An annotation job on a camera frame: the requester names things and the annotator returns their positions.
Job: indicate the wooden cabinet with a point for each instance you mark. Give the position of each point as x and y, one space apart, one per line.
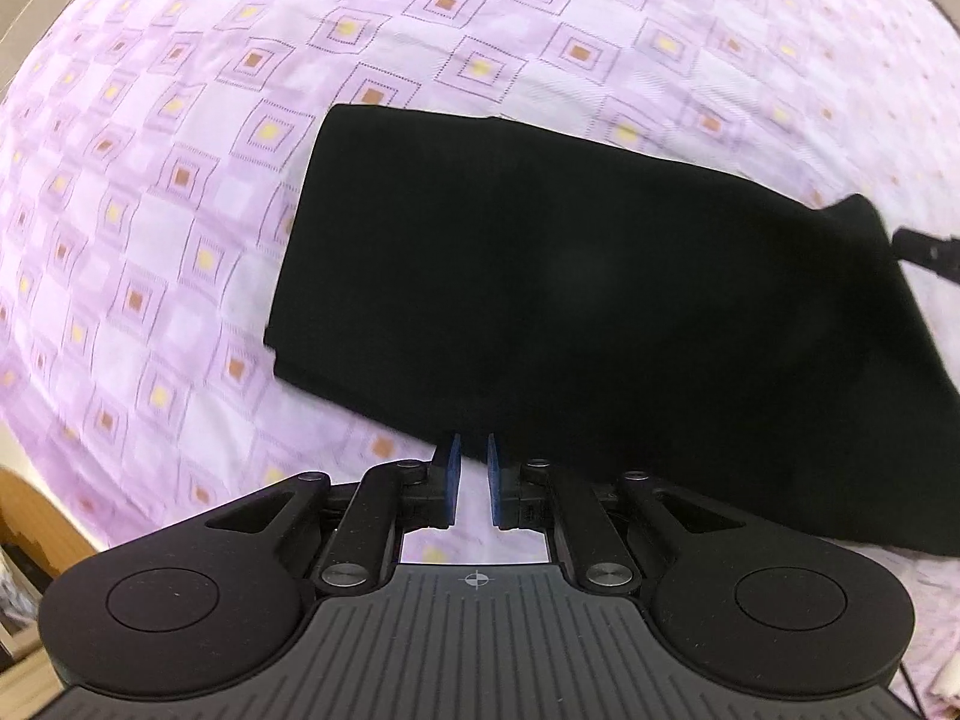
37 517

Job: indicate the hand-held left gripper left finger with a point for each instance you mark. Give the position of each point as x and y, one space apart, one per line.
450 480

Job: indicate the black pants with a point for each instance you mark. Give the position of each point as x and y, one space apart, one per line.
570 285

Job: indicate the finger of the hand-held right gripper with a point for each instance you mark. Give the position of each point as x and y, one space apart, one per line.
930 251

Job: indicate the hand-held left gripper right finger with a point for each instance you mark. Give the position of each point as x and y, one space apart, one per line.
495 480

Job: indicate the purple checked bed sheet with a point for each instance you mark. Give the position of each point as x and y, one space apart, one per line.
172 240

